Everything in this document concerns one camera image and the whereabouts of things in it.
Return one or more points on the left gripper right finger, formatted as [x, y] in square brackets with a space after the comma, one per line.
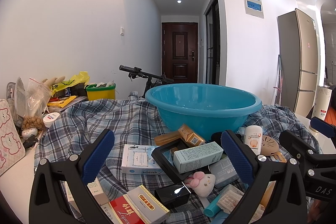
[287, 203]

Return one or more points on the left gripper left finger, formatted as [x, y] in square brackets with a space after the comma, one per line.
[47, 201]

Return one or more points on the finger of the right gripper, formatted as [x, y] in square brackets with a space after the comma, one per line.
[323, 127]
[307, 155]

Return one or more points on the white tissue pack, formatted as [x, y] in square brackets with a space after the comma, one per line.
[229, 198]

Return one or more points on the pink white plush toy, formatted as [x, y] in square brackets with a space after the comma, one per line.
[202, 184]

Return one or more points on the pale green printed box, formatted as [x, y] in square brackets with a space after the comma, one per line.
[193, 158]

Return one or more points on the red white cigarette box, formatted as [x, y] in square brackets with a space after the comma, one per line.
[136, 206]

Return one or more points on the beige white square box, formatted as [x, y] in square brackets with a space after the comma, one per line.
[263, 203]

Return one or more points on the beige round vented disc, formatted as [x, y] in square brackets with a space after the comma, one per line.
[269, 146]

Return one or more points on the grey card sleeve box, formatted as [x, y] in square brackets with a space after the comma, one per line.
[224, 172]

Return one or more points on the white lotion bottle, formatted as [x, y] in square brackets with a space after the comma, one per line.
[253, 136]

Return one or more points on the small white printed box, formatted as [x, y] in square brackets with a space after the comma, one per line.
[96, 190]

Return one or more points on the teal tube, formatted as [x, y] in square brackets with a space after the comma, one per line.
[212, 209]

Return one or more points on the pink bear pouch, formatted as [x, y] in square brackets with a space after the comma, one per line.
[11, 146]

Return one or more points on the gold slim carton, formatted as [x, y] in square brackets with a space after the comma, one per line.
[190, 136]

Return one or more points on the blue plastic basin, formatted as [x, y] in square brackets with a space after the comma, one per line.
[204, 108]

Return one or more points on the steel refrigerator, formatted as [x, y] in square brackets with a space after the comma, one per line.
[299, 61]

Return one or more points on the white round jar lid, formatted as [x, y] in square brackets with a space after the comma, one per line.
[49, 119]

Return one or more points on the small black glossy box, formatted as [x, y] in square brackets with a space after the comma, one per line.
[172, 196]

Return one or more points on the blue plaid cloth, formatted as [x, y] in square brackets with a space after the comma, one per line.
[136, 121]

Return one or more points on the white blue Raison box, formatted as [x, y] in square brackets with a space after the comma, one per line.
[137, 159]

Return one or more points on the yellow book stack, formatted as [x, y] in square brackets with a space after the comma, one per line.
[61, 105]

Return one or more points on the clear zip bag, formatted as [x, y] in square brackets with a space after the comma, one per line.
[32, 100]

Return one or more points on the yellow gold packet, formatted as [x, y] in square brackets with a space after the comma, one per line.
[167, 138]

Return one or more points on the beige stuffed animal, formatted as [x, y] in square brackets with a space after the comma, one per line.
[55, 80]

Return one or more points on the yellow green bin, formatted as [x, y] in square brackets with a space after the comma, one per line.
[102, 92]

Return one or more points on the yellow plastic bag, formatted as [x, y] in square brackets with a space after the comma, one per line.
[81, 78]

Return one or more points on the white electrical panel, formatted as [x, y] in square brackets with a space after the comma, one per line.
[254, 8]

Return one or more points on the dark brown door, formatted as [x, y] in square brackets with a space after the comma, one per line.
[180, 51]

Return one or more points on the black bicycle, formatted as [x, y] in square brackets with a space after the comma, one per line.
[152, 80]

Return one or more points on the black display frame case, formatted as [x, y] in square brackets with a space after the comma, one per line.
[163, 156]

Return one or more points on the white light switch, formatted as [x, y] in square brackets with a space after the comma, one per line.
[122, 31]

